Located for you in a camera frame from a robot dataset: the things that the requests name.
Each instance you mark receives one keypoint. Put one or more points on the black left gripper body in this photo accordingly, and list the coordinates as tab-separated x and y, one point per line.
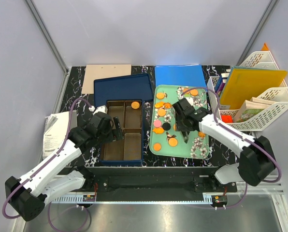
106	136

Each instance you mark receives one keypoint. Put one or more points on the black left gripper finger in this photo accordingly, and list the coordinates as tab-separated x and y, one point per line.
116	123
118	134

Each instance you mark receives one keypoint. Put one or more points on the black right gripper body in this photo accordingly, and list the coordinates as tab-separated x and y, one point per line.
180	125

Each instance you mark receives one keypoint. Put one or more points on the round yellow sandwich cookie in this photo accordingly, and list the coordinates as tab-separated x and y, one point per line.
135	105
173	142

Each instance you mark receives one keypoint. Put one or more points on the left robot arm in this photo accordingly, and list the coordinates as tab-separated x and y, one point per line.
29	194

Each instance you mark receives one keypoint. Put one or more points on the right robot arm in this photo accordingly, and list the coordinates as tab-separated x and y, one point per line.
256	156

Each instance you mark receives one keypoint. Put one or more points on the blue cookie tin box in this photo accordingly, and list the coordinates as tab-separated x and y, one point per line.
121	159

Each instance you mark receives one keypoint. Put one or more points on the orange flower cookie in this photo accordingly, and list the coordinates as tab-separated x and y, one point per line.
201	134
167	105

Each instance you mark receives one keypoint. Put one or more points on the black sandwich cookie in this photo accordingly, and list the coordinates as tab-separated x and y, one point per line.
166	126

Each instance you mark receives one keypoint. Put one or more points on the pink sandwich cookie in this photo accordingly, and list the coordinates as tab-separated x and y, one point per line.
157	123

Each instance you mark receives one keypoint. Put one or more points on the green floral serving tray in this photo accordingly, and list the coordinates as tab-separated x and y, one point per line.
190	145

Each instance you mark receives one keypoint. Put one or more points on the yellow fish cookie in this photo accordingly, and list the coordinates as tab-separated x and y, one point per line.
159	130

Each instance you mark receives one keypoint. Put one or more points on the orange fish cookie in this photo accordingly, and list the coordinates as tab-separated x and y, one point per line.
159	105

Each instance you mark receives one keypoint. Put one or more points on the red small object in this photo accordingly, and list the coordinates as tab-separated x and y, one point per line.
226	118

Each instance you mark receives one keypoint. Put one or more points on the plain orange round cookie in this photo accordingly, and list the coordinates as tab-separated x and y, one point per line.
157	146

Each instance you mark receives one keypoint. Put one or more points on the blue tin lid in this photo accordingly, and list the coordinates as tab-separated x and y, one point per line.
130	87

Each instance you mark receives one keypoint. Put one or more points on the white manual booklet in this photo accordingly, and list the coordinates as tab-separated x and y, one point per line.
55	130

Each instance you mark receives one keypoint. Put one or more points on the blue folder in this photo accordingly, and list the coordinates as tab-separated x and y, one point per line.
179	75

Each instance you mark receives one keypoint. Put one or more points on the tan cardboard sheet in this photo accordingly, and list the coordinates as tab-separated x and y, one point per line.
96	72

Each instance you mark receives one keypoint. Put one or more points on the green covered book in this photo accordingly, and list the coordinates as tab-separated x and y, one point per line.
251	108

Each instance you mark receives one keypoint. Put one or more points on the yellow folder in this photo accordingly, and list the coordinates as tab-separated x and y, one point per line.
244	83

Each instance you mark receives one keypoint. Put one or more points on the white desk file organizer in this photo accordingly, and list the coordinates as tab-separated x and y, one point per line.
257	60

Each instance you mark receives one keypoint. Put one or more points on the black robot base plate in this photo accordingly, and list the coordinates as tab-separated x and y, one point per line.
154	184

